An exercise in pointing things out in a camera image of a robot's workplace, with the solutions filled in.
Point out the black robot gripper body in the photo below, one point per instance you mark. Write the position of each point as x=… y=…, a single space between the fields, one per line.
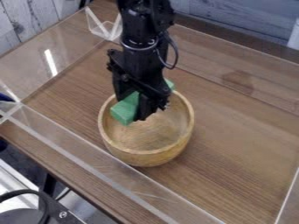
x=141 y=60

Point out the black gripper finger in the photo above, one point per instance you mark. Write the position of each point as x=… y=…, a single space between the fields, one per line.
x=121 y=85
x=147 y=106

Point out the green rectangular block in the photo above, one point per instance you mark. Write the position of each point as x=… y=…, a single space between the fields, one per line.
x=124 y=109

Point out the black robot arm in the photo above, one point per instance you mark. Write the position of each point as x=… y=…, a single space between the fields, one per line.
x=147 y=18

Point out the brown wooden bowl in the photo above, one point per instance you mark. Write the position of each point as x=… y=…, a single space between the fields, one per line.
x=152 y=142

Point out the clear acrylic tray enclosure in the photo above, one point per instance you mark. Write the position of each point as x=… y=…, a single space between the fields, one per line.
x=213 y=160

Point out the black metal bracket with screw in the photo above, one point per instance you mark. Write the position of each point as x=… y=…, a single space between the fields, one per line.
x=55 y=213

